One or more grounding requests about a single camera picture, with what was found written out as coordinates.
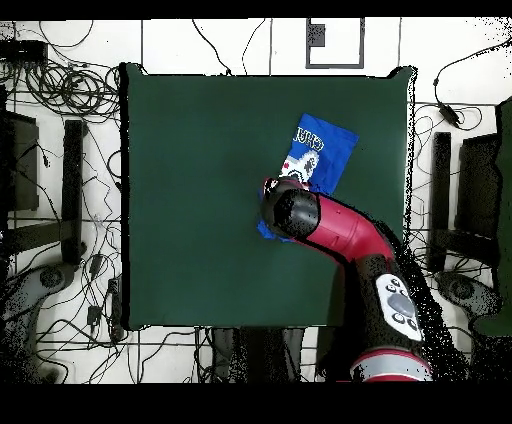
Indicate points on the blue shirt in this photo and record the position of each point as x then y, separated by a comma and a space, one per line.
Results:
328, 152

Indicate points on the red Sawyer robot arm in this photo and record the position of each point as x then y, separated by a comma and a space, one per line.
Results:
344, 232

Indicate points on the dark green table cloth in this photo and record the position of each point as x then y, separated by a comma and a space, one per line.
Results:
200, 240

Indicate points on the long black stand bar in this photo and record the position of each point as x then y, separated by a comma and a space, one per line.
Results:
72, 192
440, 200

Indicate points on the black power adapter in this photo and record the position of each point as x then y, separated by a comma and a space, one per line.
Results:
448, 114

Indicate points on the black power strip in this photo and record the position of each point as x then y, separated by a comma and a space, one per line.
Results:
116, 308

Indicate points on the black cabinet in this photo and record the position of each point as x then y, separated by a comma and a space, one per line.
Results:
24, 168
478, 188

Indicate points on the grey stand foot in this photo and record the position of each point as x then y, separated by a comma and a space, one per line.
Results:
464, 290
24, 296

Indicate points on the small black adapter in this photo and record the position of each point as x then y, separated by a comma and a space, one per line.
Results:
93, 316

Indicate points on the black electronics box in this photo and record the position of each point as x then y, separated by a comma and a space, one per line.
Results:
22, 51

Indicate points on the grey square floor frame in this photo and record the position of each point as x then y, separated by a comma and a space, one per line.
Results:
316, 36

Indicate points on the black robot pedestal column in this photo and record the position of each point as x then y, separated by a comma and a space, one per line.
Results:
256, 356

